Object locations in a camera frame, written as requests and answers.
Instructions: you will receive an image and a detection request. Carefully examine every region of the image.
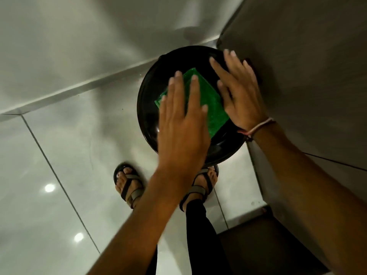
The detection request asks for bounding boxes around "green cleaning cloth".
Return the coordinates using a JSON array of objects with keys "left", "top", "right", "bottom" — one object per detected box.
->
[{"left": 154, "top": 68, "right": 230, "bottom": 138}]

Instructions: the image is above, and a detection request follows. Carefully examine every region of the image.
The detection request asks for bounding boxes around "person's black trouser leg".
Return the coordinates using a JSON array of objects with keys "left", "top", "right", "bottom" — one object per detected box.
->
[
  {"left": 185, "top": 199, "right": 233, "bottom": 275},
  {"left": 146, "top": 246, "right": 158, "bottom": 275}
]

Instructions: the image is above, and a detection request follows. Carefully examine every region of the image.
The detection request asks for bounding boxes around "person's right forearm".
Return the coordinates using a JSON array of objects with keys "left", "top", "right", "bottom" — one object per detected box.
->
[{"left": 252, "top": 122, "right": 367, "bottom": 275}]

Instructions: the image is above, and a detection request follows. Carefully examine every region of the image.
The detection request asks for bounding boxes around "grey counter cabinet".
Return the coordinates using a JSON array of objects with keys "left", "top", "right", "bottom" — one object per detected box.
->
[{"left": 216, "top": 0, "right": 367, "bottom": 275}]

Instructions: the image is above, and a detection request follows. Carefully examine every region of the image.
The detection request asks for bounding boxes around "black round basin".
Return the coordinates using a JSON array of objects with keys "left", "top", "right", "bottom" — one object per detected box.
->
[{"left": 137, "top": 45, "right": 250, "bottom": 167}]

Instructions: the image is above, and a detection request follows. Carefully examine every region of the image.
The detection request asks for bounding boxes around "person's left grey strap sandal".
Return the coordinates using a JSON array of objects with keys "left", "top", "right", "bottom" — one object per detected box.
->
[{"left": 113, "top": 162, "right": 145, "bottom": 209}]

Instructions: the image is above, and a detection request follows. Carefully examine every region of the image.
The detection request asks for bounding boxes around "person's left hand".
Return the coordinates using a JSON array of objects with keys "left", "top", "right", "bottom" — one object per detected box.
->
[{"left": 156, "top": 71, "right": 211, "bottom": 184}]

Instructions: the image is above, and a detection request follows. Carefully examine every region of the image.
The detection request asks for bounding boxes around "person's right grey strap sandal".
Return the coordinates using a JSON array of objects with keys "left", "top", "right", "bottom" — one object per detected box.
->
[{"left": 179, "top": 164, "right": 219, "bottom": 212}]

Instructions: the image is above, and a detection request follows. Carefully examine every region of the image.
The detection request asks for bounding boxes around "person's right black trouser leg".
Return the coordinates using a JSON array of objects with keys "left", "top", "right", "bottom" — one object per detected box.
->
[{"left": 185, "top": 199, "right": 233, "bottom": 275}]

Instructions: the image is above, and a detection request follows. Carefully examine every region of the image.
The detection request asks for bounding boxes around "person's right hand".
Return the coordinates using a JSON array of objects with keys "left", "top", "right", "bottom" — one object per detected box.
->
[{"left": 209, "top": 49, "right": 269, "bottom": 131}]

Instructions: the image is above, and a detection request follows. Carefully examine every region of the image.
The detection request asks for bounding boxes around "thin black cable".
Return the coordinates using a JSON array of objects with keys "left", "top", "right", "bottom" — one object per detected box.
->
[{"left": 303, "top": 152, "right": 367, "bottom": 172}]

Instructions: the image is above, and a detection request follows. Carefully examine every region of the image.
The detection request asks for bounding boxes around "person's grey strap sandal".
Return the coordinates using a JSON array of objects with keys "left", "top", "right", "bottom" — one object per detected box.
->
[
  {"left": 179, "top": 164, "right": 219, "bottom": 212},
  {"left": 113, "top": 162, "right": 145, "bottom": 209}
]

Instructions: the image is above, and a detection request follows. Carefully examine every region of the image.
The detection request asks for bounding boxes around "person's left black trouser leg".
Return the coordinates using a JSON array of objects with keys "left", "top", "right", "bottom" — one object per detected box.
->
[{"left": 146, "top": 246, "right": 158, "bottom": 275}]

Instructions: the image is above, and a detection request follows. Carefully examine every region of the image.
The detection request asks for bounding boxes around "person's left forearm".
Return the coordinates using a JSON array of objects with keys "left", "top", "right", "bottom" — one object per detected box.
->
[{"left": 86, "top": 169, "right": 198, "bottom": 275}]

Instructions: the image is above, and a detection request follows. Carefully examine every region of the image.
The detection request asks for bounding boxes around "pink thread wrist bracelet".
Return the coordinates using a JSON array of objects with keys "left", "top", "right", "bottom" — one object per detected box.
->
[{"left": 237, "top": 117, "right": 276, "bottom": 141}]

